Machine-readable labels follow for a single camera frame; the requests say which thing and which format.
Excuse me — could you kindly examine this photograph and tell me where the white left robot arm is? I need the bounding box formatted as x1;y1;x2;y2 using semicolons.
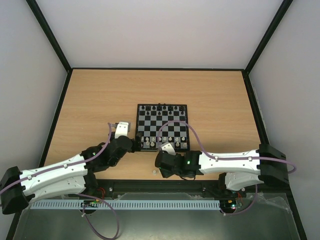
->
0;135;142;215

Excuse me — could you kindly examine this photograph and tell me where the light blue slotted cable duct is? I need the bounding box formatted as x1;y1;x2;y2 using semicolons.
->
30;199;221;211

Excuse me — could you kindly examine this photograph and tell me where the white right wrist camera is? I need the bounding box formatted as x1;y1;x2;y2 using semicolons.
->
160;142;176;155

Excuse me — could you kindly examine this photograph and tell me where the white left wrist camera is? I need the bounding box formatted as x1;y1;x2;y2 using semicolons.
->
114;121;131;139

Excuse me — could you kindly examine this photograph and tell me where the black mounting rail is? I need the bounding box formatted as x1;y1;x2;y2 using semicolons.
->
97;179;227;198

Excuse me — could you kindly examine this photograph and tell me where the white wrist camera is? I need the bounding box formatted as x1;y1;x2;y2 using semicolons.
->
114;121;131;139
160;142;176;155

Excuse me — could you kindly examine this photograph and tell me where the green circuit board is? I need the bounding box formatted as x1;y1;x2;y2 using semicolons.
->
225;198;244;210

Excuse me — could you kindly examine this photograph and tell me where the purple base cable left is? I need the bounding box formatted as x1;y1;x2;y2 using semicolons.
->
74;193;120;240

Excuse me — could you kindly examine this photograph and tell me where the black and silver chessboard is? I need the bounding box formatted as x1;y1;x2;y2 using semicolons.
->
135;103;190;153

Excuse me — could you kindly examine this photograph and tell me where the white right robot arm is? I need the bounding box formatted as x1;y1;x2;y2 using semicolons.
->
155;144;289;196

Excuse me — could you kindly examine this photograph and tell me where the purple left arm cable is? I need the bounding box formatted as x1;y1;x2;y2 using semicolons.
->
0;122;118;206

